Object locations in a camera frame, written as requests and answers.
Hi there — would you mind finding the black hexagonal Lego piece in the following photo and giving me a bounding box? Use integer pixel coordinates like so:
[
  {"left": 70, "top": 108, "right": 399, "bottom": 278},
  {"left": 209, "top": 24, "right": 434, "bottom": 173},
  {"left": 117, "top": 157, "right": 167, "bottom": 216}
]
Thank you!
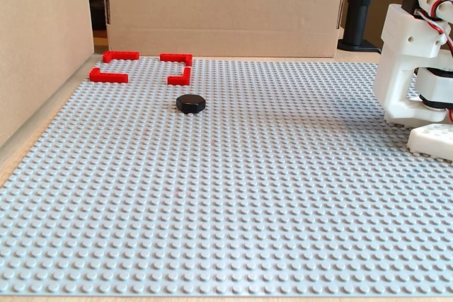
[{"left": 176, "top": 93, "right": 207, "bottom": 115}]

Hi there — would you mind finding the red white black servo cable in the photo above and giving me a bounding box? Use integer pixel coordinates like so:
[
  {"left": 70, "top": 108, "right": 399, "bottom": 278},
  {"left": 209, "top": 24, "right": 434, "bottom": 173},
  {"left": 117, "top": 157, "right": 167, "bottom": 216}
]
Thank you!
[{"left": 414, "top": 0, "right": 453, "bottom": 56}]

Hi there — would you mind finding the cardboard box with flap crease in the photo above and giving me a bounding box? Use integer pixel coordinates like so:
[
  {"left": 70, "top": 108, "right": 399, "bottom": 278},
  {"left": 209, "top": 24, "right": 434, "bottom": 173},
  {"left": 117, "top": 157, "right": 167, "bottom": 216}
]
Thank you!
[{"left": 101, "top": 0, "right": 352, "bottom": 59}]

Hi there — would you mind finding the plain cardboard box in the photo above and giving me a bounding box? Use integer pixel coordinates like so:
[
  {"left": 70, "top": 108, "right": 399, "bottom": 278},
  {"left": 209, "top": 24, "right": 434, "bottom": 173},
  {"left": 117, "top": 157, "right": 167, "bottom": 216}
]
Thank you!
[{"left": 0, "top": 0, "right": 96, "bottom": 149}]

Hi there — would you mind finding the red L-shaped Lego bracket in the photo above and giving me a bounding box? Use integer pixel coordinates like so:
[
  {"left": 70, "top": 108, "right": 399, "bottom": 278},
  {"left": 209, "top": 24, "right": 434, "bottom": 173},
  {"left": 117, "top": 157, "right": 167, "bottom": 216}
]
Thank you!
[
  {"left": 159, "top": 53, "right": 193, "bottom": 67},
  {"left": 88, "top": 67, "right": 129, "bottom": 84},
  {"left": 102, "top": 50, "right": 141, "bottom": 64},
  {"left": 167, "top": 66, "right": 193, "bottom": 86}
]

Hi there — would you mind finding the grey Lego baseplate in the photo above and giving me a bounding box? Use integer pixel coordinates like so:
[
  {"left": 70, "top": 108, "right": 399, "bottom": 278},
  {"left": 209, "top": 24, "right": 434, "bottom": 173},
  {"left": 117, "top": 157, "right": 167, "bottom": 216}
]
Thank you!
[{"left": 0, "top": 54, "right": 453, "bottom": 298}]

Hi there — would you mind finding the black monitor stand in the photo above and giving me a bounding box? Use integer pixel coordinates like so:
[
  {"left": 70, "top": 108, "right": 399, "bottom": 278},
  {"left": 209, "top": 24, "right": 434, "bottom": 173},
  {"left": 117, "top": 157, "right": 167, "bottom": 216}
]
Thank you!
[{"left": 336, "top": 0, "right": 384, "bottom": 52}]

